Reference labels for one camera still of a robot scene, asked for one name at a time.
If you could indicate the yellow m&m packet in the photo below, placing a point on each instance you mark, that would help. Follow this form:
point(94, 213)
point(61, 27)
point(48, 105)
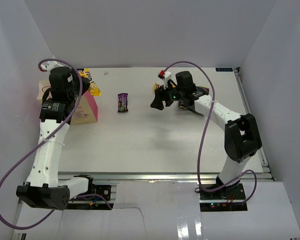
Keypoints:
point(158, 88)
point(93, 89)

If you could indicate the large dark blue snack bag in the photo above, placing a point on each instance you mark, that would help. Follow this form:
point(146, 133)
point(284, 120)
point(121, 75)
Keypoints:
point(189, 102)

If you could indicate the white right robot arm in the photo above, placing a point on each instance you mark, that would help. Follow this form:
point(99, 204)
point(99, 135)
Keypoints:
point(241, 135)

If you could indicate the white cardboard front panel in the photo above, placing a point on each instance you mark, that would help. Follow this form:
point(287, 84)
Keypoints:
point(171, 211)

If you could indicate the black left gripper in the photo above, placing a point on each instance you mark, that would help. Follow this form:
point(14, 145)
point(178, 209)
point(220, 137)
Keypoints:
point(85, 84)

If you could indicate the purple M&M packet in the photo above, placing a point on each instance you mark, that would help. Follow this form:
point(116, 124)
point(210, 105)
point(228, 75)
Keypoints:
point(122, 103)

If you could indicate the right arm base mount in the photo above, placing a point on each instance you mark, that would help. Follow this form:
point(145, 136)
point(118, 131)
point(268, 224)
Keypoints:
point(218, 201)

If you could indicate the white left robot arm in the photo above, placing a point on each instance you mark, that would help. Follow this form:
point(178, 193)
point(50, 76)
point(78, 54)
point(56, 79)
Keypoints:
point(41, 188)

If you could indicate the beige and pink paper bag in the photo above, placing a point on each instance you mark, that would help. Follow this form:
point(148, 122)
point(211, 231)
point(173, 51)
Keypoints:
point(87, 110)

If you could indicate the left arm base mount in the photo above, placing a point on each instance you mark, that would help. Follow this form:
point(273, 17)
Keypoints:
point(98, 197)

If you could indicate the yellow M&M packet back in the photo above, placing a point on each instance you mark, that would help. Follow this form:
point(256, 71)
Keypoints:
point(158, 88)

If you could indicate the blue label back right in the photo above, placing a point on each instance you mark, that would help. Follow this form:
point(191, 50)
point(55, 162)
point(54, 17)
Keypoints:
point(224, 69)

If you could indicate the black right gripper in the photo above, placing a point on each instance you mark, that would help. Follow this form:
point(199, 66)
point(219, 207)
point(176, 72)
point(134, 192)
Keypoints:
point(161, 94)

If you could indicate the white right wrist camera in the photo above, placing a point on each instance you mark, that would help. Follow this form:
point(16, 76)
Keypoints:
point(165, 76)

